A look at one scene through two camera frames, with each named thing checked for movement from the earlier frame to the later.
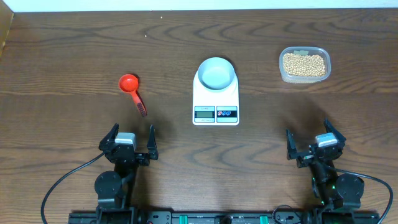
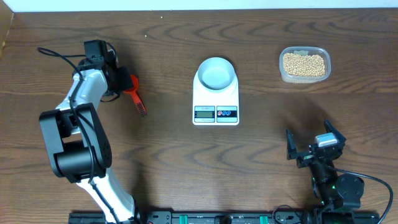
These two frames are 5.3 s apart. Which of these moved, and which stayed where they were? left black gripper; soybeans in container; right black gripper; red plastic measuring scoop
Moved: left black gripper
Stayed: right black gripper; soybeans in container; red plastic measuring scoop
